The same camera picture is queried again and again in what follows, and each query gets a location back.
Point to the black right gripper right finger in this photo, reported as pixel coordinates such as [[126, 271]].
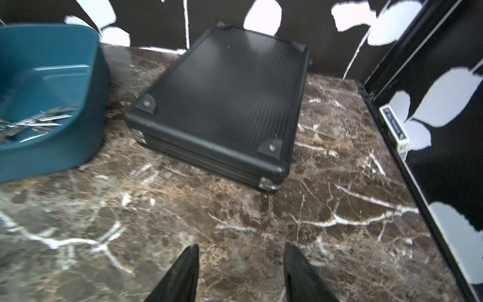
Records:
[[302, 282]]

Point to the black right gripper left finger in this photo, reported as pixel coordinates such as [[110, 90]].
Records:
[[179, 284]]

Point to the steel nail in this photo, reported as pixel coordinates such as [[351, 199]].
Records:
[[41, 123]]

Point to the small white label box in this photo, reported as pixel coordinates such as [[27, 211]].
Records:
[[397, 134]]

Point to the teal plastic storage box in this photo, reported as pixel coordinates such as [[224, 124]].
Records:
[[44, 66]]

